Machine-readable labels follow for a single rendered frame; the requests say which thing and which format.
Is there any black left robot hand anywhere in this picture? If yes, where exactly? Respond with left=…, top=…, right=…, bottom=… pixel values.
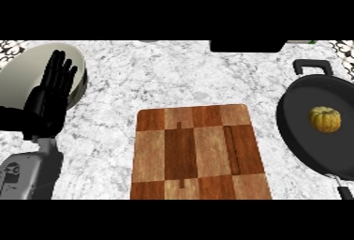
left=0, top=49, right=80, bottom=141

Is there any white bowl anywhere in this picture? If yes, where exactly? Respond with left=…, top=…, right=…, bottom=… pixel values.
left=0, top=42, right=91, bottom=112

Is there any black pot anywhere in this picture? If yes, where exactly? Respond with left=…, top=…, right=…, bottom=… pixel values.
left=276, top=58, right=354, bottom=201

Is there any yellow squash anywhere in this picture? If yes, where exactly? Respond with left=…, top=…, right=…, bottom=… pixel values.
left=307, top=106, right=344, bottom=134

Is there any black appliance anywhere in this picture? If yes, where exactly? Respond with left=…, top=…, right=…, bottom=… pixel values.
left=210, top=39, right=290, bottom=53

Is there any checkered wooden cutting board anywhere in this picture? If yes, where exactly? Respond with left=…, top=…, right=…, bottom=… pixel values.
left=129, top=103, right=275, bottom=201

